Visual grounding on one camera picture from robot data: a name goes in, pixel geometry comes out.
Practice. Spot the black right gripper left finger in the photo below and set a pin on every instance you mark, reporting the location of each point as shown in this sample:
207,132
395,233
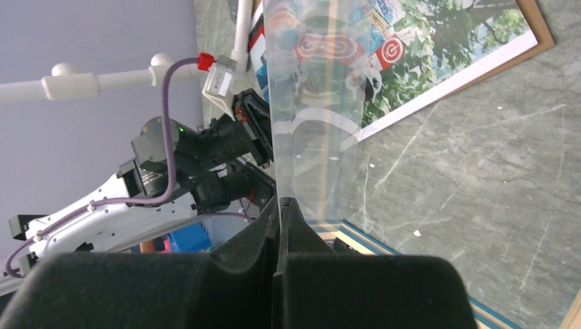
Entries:
228,288

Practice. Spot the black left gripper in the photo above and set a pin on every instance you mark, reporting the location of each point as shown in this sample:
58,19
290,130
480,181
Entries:
235,151

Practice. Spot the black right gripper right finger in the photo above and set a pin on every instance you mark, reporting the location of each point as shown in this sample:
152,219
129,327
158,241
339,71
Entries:
316,287

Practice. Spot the colourful photo poster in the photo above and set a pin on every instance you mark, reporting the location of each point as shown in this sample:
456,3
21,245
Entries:
376,62

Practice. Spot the wooden picture frame with glass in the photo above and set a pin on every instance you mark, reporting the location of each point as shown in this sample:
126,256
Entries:
487,179

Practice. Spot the wooden frame backing board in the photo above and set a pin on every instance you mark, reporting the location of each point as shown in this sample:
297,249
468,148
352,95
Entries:
534,17

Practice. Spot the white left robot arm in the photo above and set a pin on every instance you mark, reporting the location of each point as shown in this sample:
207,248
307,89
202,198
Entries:
123,211

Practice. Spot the white PVC pipe rack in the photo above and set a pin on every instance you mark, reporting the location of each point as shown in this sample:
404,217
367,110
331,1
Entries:
66,82

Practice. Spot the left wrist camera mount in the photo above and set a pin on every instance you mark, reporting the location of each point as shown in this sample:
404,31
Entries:
216,87

